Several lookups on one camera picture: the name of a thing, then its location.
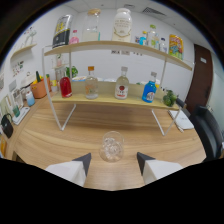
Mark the clear bottle with green cap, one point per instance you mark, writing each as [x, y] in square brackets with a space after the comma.
[153, 38]

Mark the small pink bottle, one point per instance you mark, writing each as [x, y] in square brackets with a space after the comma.
[74, 39]

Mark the black chair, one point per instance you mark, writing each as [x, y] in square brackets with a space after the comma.
[208, 131]

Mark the white bottle with blue base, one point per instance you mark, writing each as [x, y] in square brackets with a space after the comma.
[30, 100]

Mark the green potted plant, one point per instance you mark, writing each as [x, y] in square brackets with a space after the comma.
[72, 71]

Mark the red liquid bottle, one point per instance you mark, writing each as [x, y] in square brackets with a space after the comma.
[65, 87]

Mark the green glass with limes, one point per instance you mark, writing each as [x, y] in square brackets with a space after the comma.
[169, 98]

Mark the gripper left finger white block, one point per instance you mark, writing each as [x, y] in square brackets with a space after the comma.
[71, 170]

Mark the small black tool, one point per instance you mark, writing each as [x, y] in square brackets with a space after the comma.
[181, 102]

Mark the blue patterned bowl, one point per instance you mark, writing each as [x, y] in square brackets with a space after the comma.
[79, 79]

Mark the tall black yellow can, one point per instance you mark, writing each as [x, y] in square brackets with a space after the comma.
[62, 33]

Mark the white pot with lid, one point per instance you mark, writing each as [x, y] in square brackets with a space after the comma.
[28, 81]

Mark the white notebook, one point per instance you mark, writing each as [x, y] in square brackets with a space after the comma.
[181, 120]

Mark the two-tier wooden shelf rack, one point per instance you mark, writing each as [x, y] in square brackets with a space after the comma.
[106, 97]

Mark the yellow snack can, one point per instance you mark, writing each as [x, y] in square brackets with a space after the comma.
[176, 46]

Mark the blue liquid bottle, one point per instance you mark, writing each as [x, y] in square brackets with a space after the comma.
[149, 91]

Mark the wooden wall shelf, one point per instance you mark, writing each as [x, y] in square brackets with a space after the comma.
[23, 50]

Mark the brown door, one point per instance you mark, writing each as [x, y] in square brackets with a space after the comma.
[200, 78]

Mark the white wall socket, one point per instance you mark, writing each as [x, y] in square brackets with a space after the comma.
[12, 86]

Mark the clear glass with ice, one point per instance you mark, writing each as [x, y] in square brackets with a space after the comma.
[111, 147]

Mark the clear bottle with red label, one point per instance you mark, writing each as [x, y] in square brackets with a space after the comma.
[122, 88]

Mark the small light blue bottle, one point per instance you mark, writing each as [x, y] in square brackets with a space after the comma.
[143, 40]

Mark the black kettle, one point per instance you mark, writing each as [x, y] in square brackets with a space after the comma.
[7, 128]

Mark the white scale tray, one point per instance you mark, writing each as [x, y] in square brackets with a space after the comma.
[22, 115]

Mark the clear bottle with orange cap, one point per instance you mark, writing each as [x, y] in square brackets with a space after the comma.
[91, 87]

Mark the large white milk bottle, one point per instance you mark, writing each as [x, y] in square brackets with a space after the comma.
[122, 26]

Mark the white figurine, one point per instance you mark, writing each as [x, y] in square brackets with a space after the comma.
[30, 36]

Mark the gripper right finger white block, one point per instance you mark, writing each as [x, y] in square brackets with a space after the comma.
[156, 169]

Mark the small clear bottle blue cap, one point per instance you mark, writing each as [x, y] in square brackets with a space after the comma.
[163, 46]

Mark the teal cup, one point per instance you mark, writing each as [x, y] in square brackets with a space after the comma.
[16, 111]

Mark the orange basket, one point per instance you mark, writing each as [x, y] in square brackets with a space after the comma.
[39, 90]

